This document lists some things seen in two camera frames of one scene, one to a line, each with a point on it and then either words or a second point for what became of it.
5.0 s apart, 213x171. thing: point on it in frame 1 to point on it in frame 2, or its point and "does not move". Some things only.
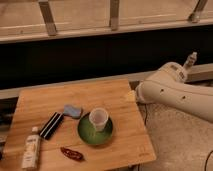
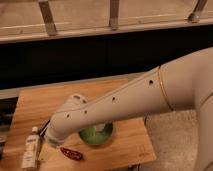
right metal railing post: [200, 11] does not move
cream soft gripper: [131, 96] to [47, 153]
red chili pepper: [72, 154] does not move
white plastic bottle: [32, 150] does not move
